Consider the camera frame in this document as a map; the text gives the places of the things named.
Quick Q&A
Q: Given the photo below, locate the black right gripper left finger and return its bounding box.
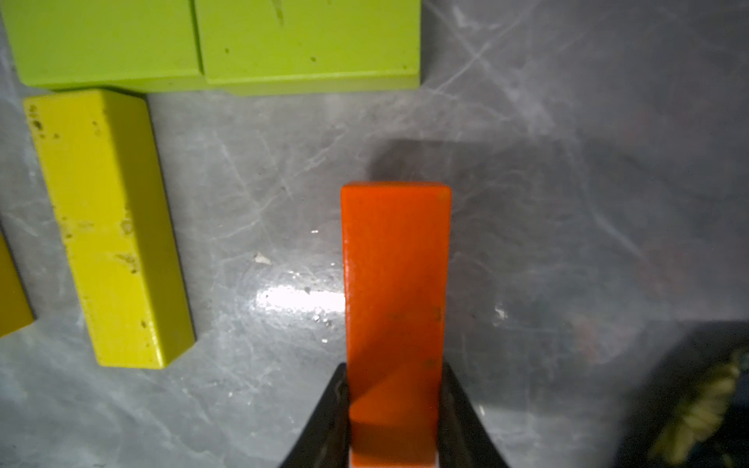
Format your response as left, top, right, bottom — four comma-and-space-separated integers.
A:
280, 363, 350, 468

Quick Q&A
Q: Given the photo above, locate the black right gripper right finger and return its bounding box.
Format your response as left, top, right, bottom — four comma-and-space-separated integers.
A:
437, 361, 509, 468

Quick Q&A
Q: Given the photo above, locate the orange block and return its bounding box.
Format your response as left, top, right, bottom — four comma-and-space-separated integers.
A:
341, 183, 452, 467

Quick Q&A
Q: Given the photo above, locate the yellow block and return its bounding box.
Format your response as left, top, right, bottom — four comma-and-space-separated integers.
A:
0, 235, 35, 337
23, 90, 195, 370

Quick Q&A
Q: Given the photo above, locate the lime green block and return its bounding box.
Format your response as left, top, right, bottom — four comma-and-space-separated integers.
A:
195, 0, 421, 96
1, 1, 208, 94

